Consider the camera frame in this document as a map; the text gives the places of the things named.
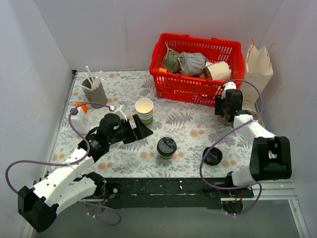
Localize green paper coffee cup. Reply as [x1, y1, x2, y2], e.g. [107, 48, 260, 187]
[159, 152, 173, 160]

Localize grey crumpled paper bag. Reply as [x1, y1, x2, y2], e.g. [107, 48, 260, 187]
[178, 52, 208, 76]

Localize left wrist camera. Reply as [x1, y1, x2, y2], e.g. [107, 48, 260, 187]
[113, 105, 128, 121]

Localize white wrapped straws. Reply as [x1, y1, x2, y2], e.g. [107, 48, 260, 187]
[80, 66, 104, 92]

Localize beige paper bag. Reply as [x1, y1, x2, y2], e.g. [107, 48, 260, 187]
[240, 39, 277, 108]

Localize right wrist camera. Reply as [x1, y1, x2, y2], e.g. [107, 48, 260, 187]
[221, 82, 237, 98]

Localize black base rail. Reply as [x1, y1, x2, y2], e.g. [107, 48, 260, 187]
[76, 177, 256, 210]

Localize black plastic cup lid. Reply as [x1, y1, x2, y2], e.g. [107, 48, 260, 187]
[157, 137, 177, 154]

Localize white milk bottle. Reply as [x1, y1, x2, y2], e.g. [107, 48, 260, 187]
[70, 107, 90, 134]

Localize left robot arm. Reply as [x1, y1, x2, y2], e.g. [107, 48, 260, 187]
[18, 114, 153, 233]

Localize stack of green paper cups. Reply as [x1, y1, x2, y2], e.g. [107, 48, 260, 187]
[135, 98, 154, 126]

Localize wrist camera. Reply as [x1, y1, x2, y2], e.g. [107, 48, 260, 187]
[113, 105, 128, 121]
[221, 82, 237, 98]

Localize orange fruit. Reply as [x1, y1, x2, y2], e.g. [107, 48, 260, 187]
[74, 102, 88, 114]

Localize spare black cup lid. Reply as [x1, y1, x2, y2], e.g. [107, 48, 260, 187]
[204, 147, 223, 166]

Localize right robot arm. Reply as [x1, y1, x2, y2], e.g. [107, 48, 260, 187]
[215, 89, 292, 197]

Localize red plastic shopping basket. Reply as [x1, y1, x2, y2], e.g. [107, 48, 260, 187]
[150, 33, 243, 106]

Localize cardboard cup carrier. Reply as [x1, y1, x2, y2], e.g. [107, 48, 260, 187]
[217, 110, 259, 126]

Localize beige paper roll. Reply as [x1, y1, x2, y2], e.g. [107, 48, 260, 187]
[204, 61, 231, 81]

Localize green netted melon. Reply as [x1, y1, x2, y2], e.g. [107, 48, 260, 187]
[161, 50, 180, 73]

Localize grey straw holder cup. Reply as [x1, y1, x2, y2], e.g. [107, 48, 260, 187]
[81, 79, 108, 105]

